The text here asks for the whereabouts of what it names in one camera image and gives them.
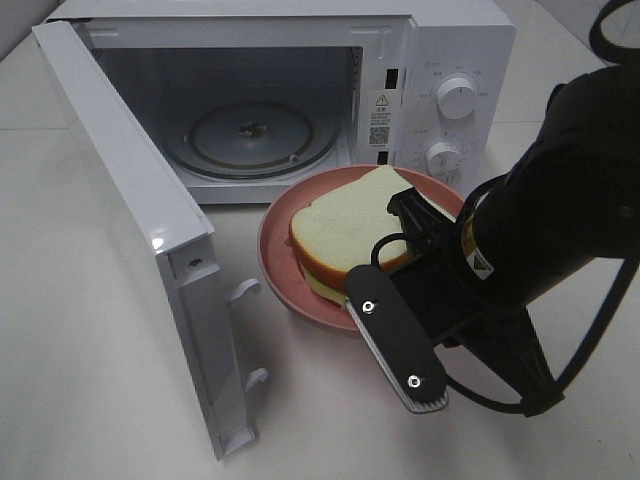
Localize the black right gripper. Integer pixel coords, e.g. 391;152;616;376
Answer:
345;187;480;413

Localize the toast sandwich with lettuce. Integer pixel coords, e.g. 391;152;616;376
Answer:
288;165;459;307

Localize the pink round plate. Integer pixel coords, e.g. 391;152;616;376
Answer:
256;163;467;333

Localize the white microwave door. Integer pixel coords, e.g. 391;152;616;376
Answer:
33;21;268;458

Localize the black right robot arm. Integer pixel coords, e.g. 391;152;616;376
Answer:
346;66;639;417

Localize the lower white timer knob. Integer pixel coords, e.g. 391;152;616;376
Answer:
425;142;462;183

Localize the upper white power knob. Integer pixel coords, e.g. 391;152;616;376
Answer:
435;74;477;120

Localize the white microwave oven body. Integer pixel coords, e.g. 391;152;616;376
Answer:
40;1;515;205

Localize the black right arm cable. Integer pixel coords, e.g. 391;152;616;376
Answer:
369;0;640;414

